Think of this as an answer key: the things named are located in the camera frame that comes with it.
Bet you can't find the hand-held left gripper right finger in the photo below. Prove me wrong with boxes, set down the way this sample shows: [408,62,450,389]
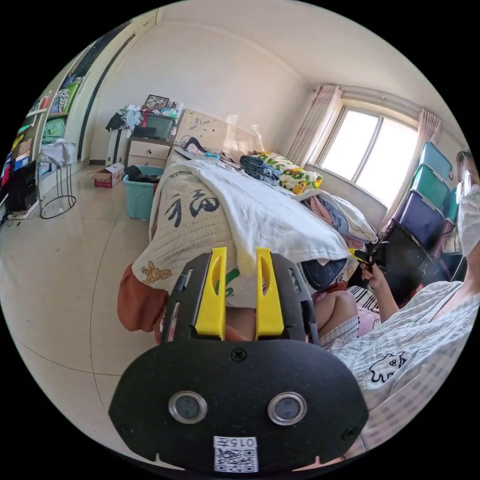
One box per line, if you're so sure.
[255,246,285,337]

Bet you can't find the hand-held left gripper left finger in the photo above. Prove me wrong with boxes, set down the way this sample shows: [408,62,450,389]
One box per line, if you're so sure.
[194,246,228,337]

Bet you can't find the person's right forearm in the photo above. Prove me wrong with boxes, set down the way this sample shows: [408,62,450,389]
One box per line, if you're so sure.
[371,281,401,320]

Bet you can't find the white long sleeve shirt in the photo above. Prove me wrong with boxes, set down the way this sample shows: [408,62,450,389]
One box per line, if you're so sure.
[187,159,352,264]

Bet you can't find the person's right hand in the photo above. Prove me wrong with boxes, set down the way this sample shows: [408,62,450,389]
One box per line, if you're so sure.
[359,262,388,293]

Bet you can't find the black table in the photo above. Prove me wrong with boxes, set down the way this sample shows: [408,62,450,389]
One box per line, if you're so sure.
[380,219,445,301]

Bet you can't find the pile of clothes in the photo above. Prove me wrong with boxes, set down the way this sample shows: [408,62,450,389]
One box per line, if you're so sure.
[299,189,380,253]

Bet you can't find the bed with woven mat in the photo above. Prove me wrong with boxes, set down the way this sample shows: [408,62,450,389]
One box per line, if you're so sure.
[116,108,380,335]

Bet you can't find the stack of storage bins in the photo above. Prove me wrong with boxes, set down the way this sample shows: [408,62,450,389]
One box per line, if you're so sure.
[395,141,460,248]

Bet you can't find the person's body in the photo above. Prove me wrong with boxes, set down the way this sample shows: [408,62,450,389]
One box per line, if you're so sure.
[311,149,480,453]

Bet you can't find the yellow printed quilt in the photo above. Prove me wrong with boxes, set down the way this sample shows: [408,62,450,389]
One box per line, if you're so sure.
[251,151,324,195]

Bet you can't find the window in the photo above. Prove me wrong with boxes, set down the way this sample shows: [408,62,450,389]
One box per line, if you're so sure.
[314,106,420,205]

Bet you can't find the teal storage bin with clothes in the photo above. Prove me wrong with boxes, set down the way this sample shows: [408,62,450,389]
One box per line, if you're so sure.
[121,164,166,220]

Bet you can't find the folded blue jeans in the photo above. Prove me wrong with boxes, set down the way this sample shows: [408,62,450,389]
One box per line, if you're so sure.
[239,154,282,187]

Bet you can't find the pink curtain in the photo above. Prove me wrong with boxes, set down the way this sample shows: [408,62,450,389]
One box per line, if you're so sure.
[286,84,343,167]
[417,108,443,146]

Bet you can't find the white bedside cabinet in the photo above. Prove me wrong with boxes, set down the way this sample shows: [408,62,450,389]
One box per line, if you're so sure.
[125,135,175,170]

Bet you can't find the red and white carton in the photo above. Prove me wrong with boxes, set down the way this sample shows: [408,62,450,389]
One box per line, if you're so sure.
[91,162,125,188]

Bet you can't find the green storage bin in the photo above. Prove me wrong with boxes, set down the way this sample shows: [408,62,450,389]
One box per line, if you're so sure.
[144,112,177,142]

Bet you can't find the metal stand with cloth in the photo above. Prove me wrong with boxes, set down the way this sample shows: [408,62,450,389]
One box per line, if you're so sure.
[37,138,78,220]

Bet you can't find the open cupboard with shelves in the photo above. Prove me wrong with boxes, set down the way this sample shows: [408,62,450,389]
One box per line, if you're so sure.
[0,73,91,226]

